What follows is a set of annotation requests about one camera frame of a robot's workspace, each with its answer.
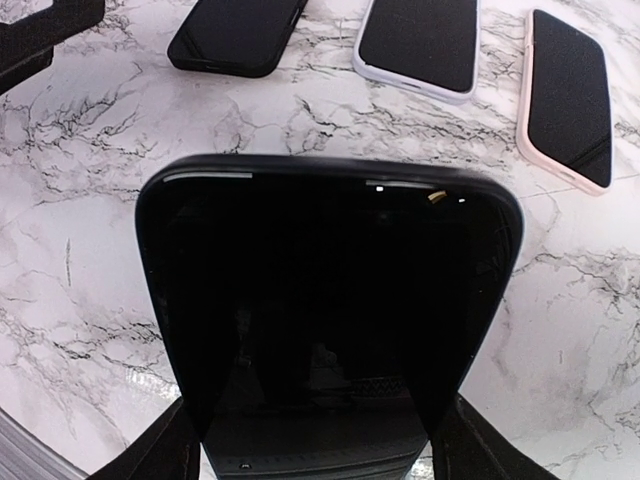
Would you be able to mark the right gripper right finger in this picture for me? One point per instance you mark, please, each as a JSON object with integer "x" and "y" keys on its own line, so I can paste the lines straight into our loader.
{"x": 467, "y": 446}

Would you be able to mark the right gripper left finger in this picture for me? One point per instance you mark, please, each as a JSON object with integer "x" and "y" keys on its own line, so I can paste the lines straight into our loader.
{"x": 168, "y": 449}

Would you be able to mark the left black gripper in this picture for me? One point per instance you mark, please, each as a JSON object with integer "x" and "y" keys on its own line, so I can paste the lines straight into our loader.
{"x": 27, "y": 46}

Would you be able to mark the black phone teal edge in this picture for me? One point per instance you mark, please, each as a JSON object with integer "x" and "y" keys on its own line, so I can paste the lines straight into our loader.
{"x": 320, "y": 314}

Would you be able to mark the black phone with camera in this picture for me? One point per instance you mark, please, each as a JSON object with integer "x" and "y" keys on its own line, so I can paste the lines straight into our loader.
{"x": 244, "y": 38}

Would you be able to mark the pink phone case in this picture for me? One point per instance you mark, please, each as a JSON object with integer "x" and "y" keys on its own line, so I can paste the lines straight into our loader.
{"x": 527, "y": 115}

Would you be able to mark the lavender phone case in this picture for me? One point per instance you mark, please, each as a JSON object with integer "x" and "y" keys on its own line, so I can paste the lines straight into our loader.
{"x": 365, "y": 65}

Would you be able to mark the front aluminium rail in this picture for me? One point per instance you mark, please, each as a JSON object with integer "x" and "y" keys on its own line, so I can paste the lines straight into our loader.
{"x": 24, "y": 456}

